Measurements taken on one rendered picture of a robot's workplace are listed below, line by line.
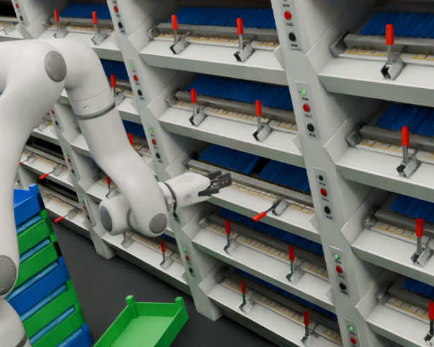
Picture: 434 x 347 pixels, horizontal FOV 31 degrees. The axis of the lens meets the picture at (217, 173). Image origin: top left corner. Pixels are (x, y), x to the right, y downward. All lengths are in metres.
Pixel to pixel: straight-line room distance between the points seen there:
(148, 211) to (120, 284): 1.14
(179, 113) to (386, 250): 0.75
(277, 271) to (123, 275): 0.96
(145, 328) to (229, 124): 0.84
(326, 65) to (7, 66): 0.60
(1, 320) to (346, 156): 0.74
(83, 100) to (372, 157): 0.60
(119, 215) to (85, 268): 1.26
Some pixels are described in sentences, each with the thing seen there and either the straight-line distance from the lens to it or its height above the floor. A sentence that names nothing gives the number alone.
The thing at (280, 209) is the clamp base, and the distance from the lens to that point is 1.86.
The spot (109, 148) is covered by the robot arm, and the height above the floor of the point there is 0.78.
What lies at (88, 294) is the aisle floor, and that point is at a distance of 2.81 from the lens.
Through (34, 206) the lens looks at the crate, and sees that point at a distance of 2.29.
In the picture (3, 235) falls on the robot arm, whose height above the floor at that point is 0.78.
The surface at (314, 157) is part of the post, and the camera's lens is 1.64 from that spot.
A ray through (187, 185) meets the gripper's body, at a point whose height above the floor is 0.61.
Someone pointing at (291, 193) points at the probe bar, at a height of 0.53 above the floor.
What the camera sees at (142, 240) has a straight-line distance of 2.76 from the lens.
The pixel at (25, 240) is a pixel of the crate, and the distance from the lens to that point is 2.29.
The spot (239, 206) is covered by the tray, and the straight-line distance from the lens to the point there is 1.98.
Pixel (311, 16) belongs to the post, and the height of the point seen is 0.98.
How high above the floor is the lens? 1.31
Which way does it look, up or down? 22 degrees down
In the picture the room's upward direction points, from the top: 14 degrees counter-clockwise
